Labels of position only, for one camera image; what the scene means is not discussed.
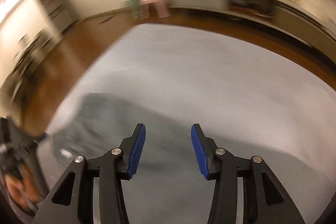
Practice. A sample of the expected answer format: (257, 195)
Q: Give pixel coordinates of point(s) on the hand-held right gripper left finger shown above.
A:
(137, 150)

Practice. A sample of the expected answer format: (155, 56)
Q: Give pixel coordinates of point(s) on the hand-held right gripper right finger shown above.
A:
(199, 153)

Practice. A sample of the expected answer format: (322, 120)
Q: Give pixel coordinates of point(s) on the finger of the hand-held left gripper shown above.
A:
(40, 138)

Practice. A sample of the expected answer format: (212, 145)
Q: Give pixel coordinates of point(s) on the grey knit garment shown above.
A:
(99, 121)

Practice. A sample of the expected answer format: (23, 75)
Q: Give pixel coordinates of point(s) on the person's left hand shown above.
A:
(18, 187)

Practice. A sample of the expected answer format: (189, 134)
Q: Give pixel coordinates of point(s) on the dark blurred furniture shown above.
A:
(29, 58)

